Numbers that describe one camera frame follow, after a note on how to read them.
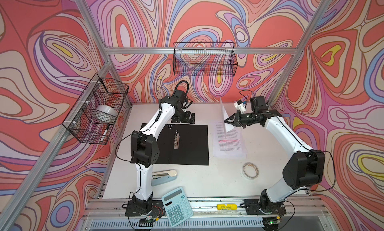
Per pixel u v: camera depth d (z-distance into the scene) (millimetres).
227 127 786
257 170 846
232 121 742
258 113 620
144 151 524
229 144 964
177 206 719
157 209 725
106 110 734
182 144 1002
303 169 442
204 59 960
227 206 728
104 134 720
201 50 882
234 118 777
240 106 778
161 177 803
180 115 760
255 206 730
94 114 700
